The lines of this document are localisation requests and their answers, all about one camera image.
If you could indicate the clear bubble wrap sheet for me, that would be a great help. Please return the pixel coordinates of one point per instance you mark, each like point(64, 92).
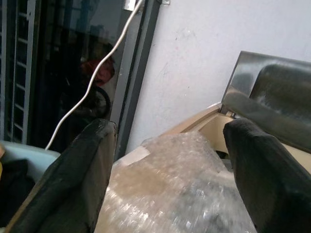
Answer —
point(167, 187)

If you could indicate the dark glass sliding door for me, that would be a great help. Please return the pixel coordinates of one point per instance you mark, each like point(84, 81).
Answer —
point(73, 72)

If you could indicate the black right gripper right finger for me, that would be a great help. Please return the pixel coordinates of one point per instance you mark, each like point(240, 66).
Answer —
point(267, 177)

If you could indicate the pale blue plastic basin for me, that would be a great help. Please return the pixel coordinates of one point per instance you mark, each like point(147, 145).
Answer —
point(31, 157)

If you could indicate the black garment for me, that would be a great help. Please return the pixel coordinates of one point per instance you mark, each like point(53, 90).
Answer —
point(14, 189)

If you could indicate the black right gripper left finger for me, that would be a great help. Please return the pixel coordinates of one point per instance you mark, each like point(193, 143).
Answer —
point(70, 179)

